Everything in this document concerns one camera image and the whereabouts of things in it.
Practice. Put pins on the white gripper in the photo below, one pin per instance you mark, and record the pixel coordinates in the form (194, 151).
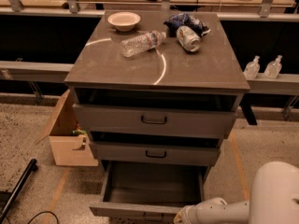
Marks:
(191, 215)

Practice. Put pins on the grey bottom drawer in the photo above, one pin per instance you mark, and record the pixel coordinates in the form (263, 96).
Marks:
(149, 191)

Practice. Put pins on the grey drawer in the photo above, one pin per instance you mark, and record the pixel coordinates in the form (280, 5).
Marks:
(196, 156)
(149, 191)
(153, 121)

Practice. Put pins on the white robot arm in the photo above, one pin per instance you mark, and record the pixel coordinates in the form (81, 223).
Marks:
(274, 199)

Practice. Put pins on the grey top drawer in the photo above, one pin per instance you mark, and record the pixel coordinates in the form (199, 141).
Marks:
(153, 121)

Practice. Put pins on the grey middle drawer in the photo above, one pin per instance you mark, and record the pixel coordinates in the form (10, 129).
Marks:
(196, 156)

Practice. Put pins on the grey drawer cabinet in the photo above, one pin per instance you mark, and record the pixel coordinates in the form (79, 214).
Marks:
(164, 78)

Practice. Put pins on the cardboard box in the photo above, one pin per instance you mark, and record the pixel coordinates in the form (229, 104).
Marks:
(67, 150)

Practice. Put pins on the green item in box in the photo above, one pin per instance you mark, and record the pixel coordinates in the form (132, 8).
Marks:
(78, 132)

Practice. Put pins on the left sanitizer pump bottle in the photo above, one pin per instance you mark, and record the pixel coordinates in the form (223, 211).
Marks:
(252, 68)

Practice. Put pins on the sanitizer pump bottle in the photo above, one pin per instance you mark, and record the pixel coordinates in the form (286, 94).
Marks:
(273, 68)
(252, 68)

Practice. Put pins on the right sanitizer pump bottle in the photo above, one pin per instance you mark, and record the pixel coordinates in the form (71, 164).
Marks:
(273, 68)

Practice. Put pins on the black pole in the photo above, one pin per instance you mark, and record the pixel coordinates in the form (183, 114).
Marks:
(7, 198)

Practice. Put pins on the crushed soda can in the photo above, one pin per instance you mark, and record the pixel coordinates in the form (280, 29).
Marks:
(188, 39)

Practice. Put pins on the clear plastic water bottle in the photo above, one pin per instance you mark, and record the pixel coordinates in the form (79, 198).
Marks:
(138, 44)

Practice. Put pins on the blue chip bag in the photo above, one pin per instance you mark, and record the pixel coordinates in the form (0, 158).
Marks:
(184, 19)

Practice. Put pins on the white bowl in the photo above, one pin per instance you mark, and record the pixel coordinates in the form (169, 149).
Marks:
(124, 21)

